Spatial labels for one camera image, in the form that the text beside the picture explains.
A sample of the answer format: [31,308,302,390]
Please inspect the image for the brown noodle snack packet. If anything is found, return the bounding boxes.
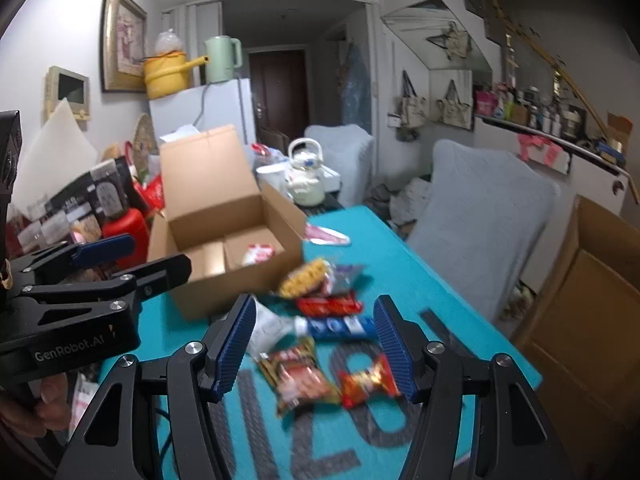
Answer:
[257,337,342,418]

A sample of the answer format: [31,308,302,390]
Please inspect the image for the green electric kettle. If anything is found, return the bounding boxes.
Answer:
[205,36,244,85]

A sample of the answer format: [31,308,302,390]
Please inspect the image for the small cardboard box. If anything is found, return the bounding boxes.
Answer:
[605,112,635,153]

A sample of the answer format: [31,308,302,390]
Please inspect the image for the large flat cardboard boxes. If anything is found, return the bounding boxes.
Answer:
[515,194,640,466]

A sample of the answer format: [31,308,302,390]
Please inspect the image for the yellow snack bag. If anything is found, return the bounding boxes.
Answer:
[276,258,332,300]

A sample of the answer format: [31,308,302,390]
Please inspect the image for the pink sticky notes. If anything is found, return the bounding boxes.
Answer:
[517,132,561,166]

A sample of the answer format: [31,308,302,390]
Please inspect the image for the white red snack packet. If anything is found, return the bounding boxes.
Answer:
[241,243,276,267]

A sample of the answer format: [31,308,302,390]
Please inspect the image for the teal printed table mat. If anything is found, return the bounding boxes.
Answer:
[97,205,543,480]

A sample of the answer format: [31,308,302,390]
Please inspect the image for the clear snack packet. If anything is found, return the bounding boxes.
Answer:
[327,262,367,295]

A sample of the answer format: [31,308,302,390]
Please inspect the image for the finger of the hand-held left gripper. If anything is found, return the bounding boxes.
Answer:
[10,234,137,281]
[22,253,193,311]

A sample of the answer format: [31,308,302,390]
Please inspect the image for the framed picture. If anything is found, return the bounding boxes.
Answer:
[101,0,148,93]

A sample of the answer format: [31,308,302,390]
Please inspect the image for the star shaped hanging bag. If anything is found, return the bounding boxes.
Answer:
[426,24,473,58]

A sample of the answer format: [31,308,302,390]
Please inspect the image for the blue tube white cap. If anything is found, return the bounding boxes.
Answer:
[293,315,377,341]

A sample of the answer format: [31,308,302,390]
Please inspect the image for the dark brown door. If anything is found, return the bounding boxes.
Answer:
[249,50,307,133]

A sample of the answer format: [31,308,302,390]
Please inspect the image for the round woven tray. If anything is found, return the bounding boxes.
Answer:
[131,114,158,171]

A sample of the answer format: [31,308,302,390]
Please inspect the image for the gold stair railing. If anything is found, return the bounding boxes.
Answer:
[490,0,606,126]

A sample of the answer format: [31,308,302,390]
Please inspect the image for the white foam board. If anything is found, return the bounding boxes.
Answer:
[10,99,100,211]

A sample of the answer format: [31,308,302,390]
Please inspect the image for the long red snack packet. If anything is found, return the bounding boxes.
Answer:
[296,294,362,317]

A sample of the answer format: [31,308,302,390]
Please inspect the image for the pile of clothes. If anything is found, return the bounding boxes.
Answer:
[370,177,433,226]

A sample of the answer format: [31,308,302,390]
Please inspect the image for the wall intercom panel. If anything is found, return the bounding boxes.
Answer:
[44,66,92,121]

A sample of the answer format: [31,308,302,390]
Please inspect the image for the black printed box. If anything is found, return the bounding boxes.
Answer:
[15,156,136,251]

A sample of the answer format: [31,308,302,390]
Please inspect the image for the red bag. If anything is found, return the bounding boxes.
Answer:
[134,175,167,211]

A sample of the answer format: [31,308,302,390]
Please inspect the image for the pink white flat packet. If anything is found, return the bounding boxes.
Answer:
[304,224,352,247]

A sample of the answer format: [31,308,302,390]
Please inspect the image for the person's left hand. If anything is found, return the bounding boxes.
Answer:
[0,375,76,436]

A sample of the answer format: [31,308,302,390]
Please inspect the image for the small red orange packet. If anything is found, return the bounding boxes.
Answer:
[337,354,401,408]

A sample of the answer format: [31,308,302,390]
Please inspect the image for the hanging tote bag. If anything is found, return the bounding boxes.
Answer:
[436,80,473,128]
[397,71,430,128]

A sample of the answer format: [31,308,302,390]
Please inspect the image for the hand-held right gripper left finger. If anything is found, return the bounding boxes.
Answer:
[52,294,258,480]

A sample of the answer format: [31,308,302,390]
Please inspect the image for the white refrigerator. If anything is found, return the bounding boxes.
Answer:
[148,78,257,146]

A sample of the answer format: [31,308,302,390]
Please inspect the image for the white teapot kettle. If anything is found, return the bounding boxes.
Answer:
[285,137,327,207]

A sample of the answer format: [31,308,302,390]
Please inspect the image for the clear plastic bag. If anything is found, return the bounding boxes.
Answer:
[154,29,181,55]

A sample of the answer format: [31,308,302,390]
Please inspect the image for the white plastic container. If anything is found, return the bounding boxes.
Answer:
[256,165,291,196]

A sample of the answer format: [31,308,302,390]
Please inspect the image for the red plastic container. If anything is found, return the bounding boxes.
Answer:
[102,207,152,266]

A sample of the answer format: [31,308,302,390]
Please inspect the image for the grey covered chair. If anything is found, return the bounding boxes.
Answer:
[407,139,562,323]
[304,124,376,206]

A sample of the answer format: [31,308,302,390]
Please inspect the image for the row of bottles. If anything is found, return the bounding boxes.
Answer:
[475,82,626,161]

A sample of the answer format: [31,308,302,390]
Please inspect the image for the yellow enamel pot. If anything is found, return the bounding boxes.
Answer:
[143,51,210,101]

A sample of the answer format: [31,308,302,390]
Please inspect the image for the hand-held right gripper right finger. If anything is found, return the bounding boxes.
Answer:
[372,294,576,480]

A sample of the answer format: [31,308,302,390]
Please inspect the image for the white counter cabinet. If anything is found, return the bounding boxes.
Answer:
[472,114,632,221]

